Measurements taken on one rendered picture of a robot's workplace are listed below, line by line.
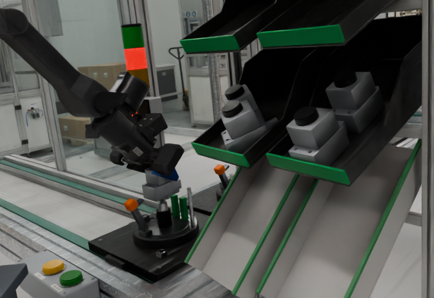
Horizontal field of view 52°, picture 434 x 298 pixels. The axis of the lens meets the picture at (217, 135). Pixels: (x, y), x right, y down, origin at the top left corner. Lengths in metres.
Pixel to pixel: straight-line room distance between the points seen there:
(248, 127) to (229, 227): 0.22
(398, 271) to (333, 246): 0.39
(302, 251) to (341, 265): 0.07
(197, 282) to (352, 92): 0.44
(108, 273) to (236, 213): 0.28
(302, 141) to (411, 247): 0.62
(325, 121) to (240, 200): 0.28
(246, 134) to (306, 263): 0.20
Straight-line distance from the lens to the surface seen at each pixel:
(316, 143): 0.55
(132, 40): 1.09
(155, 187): 0.91
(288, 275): 0.69
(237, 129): 0.63
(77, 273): 0.89
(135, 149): 0.86
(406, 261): 1.08
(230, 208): 0.78
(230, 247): 0.76
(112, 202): 1.31
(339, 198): 0.70
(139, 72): 1.10
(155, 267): 0.86
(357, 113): 0.60
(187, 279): 0.82
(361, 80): 0.60
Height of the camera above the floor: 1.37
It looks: 13 degrees down
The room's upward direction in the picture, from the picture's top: 6 degrees counter-clockwise
